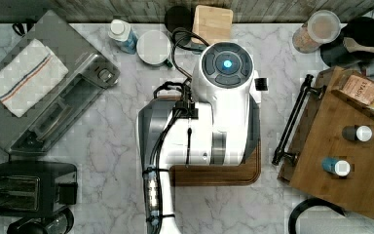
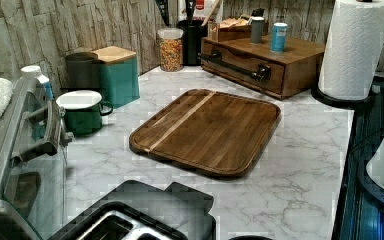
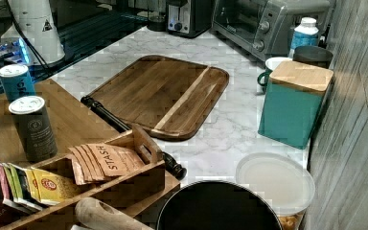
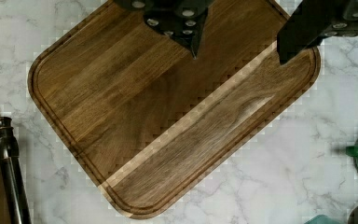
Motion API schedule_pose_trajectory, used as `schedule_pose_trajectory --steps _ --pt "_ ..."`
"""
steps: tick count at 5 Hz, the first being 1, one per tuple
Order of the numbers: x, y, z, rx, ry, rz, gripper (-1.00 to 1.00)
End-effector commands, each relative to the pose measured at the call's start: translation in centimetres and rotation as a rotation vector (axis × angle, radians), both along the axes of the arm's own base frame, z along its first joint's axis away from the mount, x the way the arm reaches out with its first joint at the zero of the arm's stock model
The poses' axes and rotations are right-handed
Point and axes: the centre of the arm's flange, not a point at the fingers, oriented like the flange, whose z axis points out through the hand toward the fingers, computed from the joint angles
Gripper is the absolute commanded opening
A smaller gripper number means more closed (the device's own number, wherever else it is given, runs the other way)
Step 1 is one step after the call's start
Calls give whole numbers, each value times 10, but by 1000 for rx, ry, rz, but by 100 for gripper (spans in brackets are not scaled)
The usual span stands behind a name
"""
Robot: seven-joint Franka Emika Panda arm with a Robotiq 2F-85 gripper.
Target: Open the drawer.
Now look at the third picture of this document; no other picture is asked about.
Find black round pot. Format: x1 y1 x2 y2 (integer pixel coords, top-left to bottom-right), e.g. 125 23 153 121
156 181 283 230

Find yellow tea packet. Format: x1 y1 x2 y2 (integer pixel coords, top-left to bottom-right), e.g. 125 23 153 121
25 168 81 206

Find black toaster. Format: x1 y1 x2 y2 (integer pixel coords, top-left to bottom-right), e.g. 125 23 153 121
166 0 214 38

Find wooden cutting board tray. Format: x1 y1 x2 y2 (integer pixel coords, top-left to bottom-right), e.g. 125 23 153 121
81 55 229 141

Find dark grey spice shaker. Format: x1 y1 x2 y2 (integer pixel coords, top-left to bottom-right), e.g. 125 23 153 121
9 96 58 163

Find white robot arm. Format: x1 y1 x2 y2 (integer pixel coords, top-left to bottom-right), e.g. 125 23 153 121
1 0 65 65

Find orange Stash tea packets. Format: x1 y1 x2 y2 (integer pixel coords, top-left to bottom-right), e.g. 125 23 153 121
69 144 145 185

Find wooden spoon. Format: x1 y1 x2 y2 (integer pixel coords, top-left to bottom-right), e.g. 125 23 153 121
75 197 153 230

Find teal tin with wooden lid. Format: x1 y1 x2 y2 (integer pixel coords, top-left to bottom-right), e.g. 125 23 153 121
258 60 334 150

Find green tea packets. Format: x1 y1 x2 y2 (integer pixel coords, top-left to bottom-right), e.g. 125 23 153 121
0 163 43 214

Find dark grey cup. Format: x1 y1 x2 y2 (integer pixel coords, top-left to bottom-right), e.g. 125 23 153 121
292 46 334 69

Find blue spice shaker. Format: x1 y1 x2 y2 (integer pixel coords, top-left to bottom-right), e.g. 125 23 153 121
0 64 35 103

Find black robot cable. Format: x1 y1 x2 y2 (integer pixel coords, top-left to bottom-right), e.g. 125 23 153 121
4 0 53 70

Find blue bottle white cap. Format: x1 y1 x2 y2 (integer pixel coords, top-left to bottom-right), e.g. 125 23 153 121
288 17 319 58

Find silver toaster oven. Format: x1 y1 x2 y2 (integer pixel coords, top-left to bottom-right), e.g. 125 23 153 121
212 0 332 61

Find green mug white inside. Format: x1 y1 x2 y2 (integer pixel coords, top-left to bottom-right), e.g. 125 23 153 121
257 57 290 93

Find wooden tea organizer box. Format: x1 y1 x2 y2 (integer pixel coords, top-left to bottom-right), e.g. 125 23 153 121
0 125 166 230

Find clear jar with plastic lid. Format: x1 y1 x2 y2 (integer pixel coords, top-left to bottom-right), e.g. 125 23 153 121
236 152 315 230

